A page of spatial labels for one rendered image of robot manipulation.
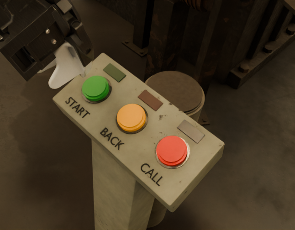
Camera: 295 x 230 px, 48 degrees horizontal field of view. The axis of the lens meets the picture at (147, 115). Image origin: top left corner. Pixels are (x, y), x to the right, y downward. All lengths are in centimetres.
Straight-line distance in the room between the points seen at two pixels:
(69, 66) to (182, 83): 30
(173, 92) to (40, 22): 36
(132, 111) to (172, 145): 8
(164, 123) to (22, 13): 23
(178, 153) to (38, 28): 22
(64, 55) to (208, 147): 21
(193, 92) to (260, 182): 64
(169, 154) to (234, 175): 77
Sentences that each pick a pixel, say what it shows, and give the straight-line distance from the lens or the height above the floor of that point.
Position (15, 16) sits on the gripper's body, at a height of 78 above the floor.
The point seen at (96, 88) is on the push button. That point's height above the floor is 61.
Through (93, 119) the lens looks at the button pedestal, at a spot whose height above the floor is 59.
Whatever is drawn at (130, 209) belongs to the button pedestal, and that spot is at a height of 43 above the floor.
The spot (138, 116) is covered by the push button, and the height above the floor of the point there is 61.
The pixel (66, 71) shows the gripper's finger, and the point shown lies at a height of 69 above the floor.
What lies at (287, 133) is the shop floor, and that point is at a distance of 139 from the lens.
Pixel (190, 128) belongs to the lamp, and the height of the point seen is 62.
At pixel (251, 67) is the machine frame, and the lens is 149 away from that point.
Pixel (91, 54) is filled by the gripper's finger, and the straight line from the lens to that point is 38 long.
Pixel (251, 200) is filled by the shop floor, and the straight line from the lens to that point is 116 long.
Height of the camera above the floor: 96
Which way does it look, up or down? 49 degrees down
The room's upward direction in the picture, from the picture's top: 9 degrees clockwise
